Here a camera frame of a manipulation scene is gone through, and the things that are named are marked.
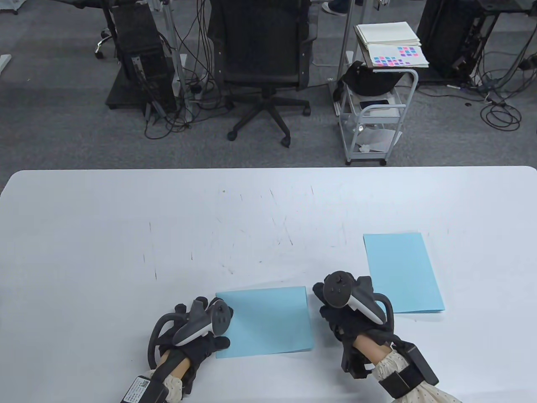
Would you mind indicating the person's left hand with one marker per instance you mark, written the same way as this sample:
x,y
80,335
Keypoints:
x,y
201,348

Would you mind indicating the person's right hand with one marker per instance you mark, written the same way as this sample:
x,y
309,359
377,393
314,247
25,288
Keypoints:
x,y
348,325

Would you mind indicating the light blue paper sheet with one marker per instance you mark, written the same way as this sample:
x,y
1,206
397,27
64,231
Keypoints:
x,y
402,273
268,323
411,312

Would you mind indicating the person's left forearm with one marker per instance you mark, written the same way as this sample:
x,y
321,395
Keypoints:
x,y
176,365

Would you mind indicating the person's right forearm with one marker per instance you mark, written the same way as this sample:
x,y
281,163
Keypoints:
x,y
369,346

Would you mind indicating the crumpled white paper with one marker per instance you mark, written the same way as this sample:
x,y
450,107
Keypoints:
x,y
379,138

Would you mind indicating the grey and white tracking controller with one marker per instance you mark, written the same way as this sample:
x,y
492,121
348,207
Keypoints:
x,y
337,287
197,325

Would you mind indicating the black glove sensor module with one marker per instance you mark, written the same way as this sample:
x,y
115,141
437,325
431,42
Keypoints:
x,y
354,363

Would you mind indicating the white rolling cart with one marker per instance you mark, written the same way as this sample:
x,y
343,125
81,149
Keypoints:
x,y
365,158

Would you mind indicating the black phone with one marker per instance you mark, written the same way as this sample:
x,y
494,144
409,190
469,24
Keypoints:
x,y
373,103

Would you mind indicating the black bag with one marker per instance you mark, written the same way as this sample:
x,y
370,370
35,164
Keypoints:
x,y
369,82

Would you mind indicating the sheet with coloured squares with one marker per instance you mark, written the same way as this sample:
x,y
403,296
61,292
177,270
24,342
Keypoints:
x,y
390,61

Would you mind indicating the white desk leg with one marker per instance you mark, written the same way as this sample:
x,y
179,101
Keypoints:
x,y
346,42
168,19

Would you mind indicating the white notebook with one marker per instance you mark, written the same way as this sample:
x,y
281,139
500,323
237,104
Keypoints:
x,y
388,33

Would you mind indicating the black mesh office chair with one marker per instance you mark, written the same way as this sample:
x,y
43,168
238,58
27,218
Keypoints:
x,y
262,42

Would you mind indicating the large black computer tower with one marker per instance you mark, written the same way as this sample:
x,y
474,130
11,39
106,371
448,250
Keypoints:
x,y
444,37

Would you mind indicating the black computer tower on stand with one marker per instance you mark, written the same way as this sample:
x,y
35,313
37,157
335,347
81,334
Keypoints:
x,y
138,50

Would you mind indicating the chrome chair base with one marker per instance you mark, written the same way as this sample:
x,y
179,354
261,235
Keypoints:
x,y
102,42

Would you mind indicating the white desk foot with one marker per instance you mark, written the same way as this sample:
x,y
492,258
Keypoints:
x,y
3,65

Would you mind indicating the black wrist camera box with label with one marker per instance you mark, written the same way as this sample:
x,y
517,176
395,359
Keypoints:
x,y
142,390

